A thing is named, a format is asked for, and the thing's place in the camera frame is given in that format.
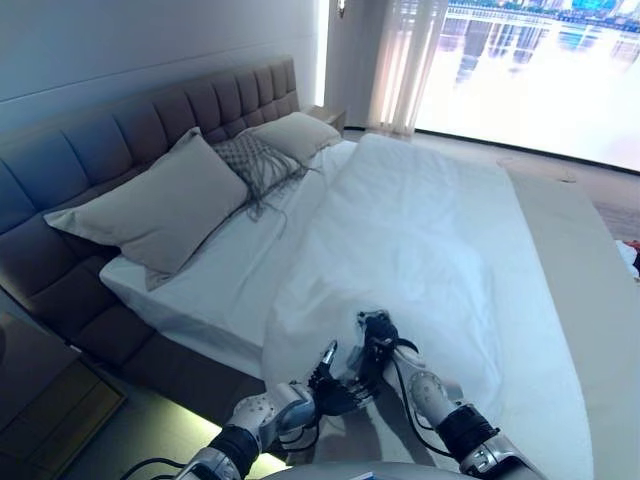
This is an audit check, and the light wooden nightstand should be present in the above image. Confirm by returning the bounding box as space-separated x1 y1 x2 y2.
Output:
302 104 347 136

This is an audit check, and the white duvet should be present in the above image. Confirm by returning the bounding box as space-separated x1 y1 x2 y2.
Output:
259 132 596 480

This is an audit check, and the sheer striped curtain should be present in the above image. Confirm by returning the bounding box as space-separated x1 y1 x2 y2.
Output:
324 0 451 136

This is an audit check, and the city skyline window backdrop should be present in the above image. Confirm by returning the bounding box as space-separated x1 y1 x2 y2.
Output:
414 0 640 176

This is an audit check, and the small beige pillow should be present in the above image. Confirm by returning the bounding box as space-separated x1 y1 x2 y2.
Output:
249 110 344 164

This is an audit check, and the large beige pillow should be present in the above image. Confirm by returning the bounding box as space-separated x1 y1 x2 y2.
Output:
43 127 251 294

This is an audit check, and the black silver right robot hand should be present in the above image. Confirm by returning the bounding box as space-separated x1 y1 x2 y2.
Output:
354 308 420 385

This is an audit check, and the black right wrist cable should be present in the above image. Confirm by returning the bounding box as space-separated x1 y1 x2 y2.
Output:
387 344 459 446

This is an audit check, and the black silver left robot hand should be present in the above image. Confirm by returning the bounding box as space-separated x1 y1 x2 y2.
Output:
306 339 372 417

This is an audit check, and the grey woven fringed cushion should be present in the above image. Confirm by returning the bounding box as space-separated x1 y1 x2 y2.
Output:
212 133 325 244

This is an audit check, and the brown upholstered bed frame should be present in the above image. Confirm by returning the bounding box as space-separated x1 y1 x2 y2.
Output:
0 54 301 416

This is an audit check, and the white fitted bed sheet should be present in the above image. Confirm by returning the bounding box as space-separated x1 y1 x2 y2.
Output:
98 139 361 351

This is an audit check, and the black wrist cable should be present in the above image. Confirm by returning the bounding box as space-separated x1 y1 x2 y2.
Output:
387 344 459 446
124 443 201 480

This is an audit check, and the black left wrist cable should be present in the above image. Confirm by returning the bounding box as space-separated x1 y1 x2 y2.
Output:
124 443 201 480

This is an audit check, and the dark wooden nightstand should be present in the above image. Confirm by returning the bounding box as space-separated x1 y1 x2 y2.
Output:
0 309 126 451

